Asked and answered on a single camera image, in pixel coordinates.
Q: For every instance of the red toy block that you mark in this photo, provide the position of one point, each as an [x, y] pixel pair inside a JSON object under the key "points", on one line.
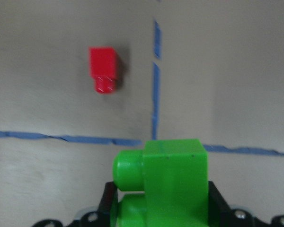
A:
{"points": [[103, 67]]}

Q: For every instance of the green toy block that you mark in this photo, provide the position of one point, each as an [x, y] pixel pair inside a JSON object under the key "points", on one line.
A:
{"points": [[165, 184]]}

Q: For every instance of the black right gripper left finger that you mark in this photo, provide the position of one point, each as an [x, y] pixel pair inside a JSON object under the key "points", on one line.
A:
{"points": [[108, 207]]}

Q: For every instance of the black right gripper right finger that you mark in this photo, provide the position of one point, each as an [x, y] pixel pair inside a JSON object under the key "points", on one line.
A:
{"points": [[219, 212]]}

